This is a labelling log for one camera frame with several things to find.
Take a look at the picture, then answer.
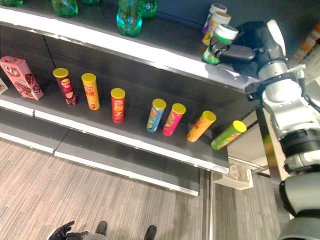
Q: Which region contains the orange chip can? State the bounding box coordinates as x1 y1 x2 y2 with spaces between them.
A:
186 110 217 143

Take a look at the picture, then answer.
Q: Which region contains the pink chip can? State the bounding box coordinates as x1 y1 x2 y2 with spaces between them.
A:
162 102 187 137

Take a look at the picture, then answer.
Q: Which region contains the white floor box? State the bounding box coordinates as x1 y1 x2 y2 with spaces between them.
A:
212 162 255 191

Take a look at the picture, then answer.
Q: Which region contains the yellow white-lid snack can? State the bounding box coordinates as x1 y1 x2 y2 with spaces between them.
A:
202 11 232 46

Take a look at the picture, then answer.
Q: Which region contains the red chip can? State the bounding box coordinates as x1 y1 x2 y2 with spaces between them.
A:
110 87 126 124

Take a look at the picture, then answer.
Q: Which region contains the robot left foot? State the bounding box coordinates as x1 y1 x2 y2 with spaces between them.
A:
95 220 109 237

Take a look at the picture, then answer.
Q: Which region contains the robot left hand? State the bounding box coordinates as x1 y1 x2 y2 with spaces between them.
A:
48 220 90 240

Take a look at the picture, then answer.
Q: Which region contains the dark grey shelving unit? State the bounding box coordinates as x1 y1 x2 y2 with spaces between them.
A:
0 0 263 197

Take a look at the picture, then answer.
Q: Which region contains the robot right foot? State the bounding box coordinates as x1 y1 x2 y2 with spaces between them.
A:
144 224 158 240

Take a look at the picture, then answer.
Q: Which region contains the maroon chip can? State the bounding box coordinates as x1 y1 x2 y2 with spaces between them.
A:
52 67 78 107

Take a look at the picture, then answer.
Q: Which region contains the blue chip can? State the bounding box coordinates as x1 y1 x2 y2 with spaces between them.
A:
146 98 167 133

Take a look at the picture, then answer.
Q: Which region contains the purple white-lid snack can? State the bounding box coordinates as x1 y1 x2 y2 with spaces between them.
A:
201 3 228 35

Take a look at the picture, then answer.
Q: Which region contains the pink snack box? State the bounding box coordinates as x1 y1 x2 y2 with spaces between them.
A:
0 55 45 101

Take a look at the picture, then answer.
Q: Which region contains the green chip can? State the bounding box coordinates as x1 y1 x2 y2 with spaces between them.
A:
210 120 248 151

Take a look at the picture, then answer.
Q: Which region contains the white object in box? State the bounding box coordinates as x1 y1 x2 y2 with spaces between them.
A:
229 164 251 182

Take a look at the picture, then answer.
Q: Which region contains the green white-lid snack can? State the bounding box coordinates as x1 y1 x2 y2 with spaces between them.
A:
201 24 240 66

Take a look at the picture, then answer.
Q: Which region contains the green plastic bottle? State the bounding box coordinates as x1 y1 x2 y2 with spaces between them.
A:
141 0 158 21
0 0 24 8
51 0 79 18

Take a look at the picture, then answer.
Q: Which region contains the teal plastic bottle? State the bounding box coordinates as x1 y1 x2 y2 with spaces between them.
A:
116 0 143 38

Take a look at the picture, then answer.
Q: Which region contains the yellow chip can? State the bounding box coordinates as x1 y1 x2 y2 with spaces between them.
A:
81 72 101 111

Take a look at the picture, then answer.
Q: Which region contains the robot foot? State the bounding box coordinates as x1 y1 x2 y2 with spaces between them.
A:
144 224 158 240
95 220 109 237

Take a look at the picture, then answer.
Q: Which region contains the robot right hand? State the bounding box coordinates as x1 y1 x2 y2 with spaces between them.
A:
211 19 287 78

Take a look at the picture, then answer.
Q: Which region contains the white snack box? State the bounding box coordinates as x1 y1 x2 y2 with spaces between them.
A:
0 77 9 95

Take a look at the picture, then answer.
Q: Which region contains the orange white carton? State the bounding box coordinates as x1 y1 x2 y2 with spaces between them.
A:
291 23 320 65

